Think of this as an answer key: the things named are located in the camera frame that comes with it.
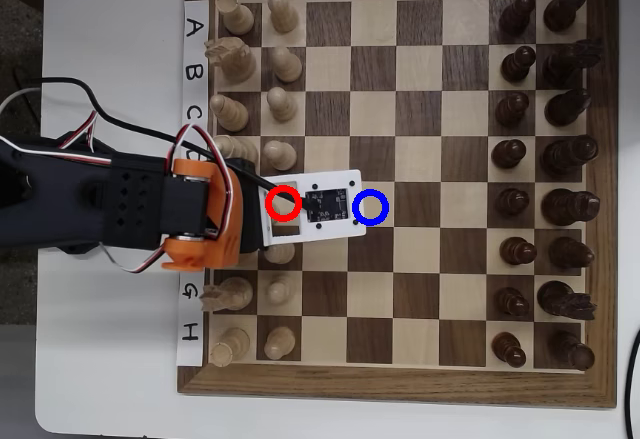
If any thick black cable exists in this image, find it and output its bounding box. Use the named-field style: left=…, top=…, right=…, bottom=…
left=622, top=327, right=640, bottom=439

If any light wooden queen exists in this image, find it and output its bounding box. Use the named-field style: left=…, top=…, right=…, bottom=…
left=212, top=134, right=260, bottom=165

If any dark wooden queen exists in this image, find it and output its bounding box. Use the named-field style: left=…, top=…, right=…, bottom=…
left=539, top=134, right=600, bottom=178

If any light wooden rook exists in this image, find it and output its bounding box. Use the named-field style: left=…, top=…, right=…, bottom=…
left=214, top=0, right=255, bottom=36
left=208, top=327, right=251, bottom=369

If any thin white cable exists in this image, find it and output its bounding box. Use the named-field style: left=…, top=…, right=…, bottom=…
left=0, top=87, right=42, bottom=115

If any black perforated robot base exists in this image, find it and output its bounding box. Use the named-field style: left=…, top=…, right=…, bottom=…
left=47, top=241, right=109, bottom=256

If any dark wooden bishop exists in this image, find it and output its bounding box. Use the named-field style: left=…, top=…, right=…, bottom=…
left=543, top=87, right=594, bottom=128
left=548, top=236, right=597, bottom=271

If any black camera circuit board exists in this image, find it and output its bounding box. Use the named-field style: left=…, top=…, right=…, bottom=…
left=304, top=187, right=350, bottom=224

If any dark wooden pawn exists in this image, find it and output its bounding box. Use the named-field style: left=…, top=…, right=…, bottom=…
left=491, top=332, right=528, bottom=368
left=500, top=45, right=538, bottom=84
left=494, top=286, right=532, bottom=318
left=494, top=187, right=531, bottom=218
left=490, top=138, right=528, bottom=170
left=494, top=90, right=531, bottom=128
left=498, top=0, right=537, bottom=38
left=499, top=236, right=539, bottom=268

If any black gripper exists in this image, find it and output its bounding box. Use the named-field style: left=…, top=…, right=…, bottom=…
left=224, top=157, right=267, bottom=256

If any wooden chessboard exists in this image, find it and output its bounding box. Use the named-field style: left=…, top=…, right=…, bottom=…
left=175, top=0, right=621, bottom=410

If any black camera cable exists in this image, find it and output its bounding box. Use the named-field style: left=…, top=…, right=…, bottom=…
left=42, top=76, right=324, bottom=213

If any dark wooden king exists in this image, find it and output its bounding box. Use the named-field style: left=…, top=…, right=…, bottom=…
left=540, top=187, right=602, bottom=227

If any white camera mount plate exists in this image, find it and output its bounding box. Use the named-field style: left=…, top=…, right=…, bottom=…
left=257, top=168, right=367, bottom=246

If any dark wooden knight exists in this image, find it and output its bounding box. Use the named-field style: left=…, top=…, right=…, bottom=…
left=542, top=37, right=604, bottom=86
left=537, top=280, right=599, bottom=322

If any red white black servo wire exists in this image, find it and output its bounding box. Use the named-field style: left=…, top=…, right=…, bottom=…
left=98, top=239, right=169, bottom=275
left=164, top=124, right=236, bottom=233
left=57, top=110, right=114, bottom=165

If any white paper letter strip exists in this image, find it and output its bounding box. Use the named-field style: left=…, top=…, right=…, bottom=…
left=177, top=0, right=210, bottom=368

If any dark wooden rook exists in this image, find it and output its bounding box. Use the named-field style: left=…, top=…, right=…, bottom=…
left=543, top=0, right=587, bottom=33
left=547, top=331, right=597, bottom=372

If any light wooden knight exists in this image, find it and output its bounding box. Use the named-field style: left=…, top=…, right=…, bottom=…
left=198, top=276, right=254, bottom=313
left=203, top=36, right=257, bottom=84

